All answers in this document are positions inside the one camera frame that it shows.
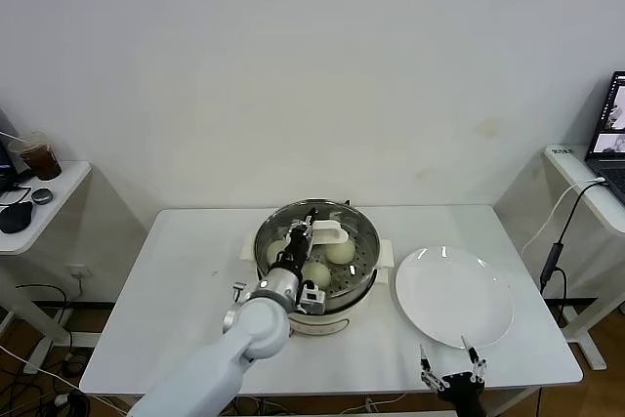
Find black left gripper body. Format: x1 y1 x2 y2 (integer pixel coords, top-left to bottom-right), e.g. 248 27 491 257
273 235 314 272

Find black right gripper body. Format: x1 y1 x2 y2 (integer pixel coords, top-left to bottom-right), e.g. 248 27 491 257
437 372 490 417

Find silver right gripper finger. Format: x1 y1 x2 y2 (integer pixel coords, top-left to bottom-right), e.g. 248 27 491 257
460 335 488 384
418 344 449 392

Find white steamed baozi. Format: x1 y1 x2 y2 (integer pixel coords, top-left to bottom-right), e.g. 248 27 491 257
301 260 333 289
266 239 290 265
324 240 356 267

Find glass lid with cream handle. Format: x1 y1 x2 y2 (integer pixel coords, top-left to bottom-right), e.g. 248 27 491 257
257 200 379 294

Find stainless steel steamer basket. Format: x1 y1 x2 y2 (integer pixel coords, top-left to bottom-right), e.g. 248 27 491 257
241 197 395 311

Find white round plate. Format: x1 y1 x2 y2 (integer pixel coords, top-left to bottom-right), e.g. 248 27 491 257
394 245 516 350

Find cream electric cooker pot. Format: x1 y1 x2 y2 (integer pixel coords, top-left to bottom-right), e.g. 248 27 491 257
286 268 393 339

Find white side table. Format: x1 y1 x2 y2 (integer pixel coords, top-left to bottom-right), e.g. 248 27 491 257
543 144 625 372
0 158 93 346

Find open grey laptop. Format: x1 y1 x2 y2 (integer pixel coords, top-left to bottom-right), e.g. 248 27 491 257
584 70 625 178

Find plastic cup of iced coffee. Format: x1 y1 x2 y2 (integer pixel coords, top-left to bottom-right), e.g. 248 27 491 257
0 130 63 182

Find black computer mouse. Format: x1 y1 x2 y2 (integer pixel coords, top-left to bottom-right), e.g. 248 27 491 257
0 200 36 234

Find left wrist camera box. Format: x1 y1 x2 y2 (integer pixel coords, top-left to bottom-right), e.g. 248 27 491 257
295 279 327 316

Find white cables under table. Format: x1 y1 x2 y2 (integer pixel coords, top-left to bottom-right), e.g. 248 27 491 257
233 392 407 417

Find black cable with adapter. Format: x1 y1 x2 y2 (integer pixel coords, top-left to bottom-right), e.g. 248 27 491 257
538 179 607 330

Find white charging cable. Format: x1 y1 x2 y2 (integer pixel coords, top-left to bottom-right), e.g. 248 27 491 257
519 177 606 257

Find black floor cable loop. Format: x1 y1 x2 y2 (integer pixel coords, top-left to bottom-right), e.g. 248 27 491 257
13 282 75 351

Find black thin desk cable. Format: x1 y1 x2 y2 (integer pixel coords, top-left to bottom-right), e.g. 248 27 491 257
0 184 34 207

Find tangled dark floor cables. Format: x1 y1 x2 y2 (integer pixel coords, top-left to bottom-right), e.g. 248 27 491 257
0 343 99 417

